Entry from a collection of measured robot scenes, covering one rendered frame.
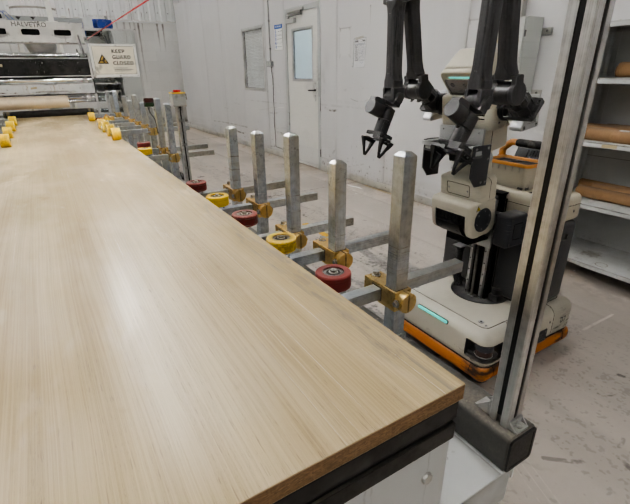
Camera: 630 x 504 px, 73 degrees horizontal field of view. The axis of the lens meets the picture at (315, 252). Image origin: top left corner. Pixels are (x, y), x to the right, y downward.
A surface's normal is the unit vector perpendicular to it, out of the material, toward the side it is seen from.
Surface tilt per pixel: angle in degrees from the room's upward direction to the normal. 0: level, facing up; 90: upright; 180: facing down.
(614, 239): 90
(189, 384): 0
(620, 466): 0
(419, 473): 90
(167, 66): 90
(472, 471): 0
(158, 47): 90
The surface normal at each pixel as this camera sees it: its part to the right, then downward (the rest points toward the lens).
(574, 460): -0.01, -0.92
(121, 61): 0.52, 0.33
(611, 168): -0.85, 0.22
